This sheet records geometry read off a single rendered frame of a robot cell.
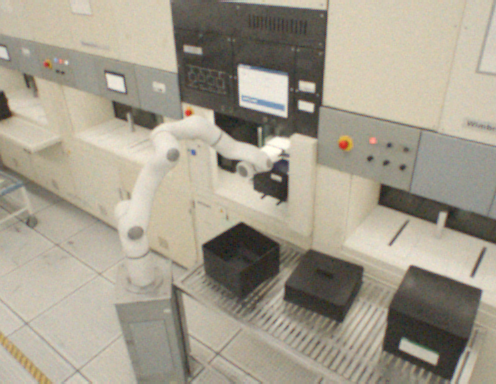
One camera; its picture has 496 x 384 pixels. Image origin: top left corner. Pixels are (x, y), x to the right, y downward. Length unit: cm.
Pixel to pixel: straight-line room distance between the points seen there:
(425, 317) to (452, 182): 52
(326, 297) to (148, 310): 85
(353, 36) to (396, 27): 17
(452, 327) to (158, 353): 144
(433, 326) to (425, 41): 101
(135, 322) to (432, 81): 169
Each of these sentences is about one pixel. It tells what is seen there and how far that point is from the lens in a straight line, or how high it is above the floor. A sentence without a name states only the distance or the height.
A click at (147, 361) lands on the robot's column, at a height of 30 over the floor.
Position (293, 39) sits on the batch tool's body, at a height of 183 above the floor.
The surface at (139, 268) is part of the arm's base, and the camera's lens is 211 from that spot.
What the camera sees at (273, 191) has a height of 104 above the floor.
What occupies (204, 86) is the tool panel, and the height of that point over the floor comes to 153.
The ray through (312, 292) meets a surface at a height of 86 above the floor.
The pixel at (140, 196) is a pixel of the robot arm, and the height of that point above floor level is 126.
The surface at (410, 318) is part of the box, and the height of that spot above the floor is 100.
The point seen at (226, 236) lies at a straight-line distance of 220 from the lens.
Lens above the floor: 225
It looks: 32 degrees down
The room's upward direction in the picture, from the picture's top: 2 degrees counter-clockwise
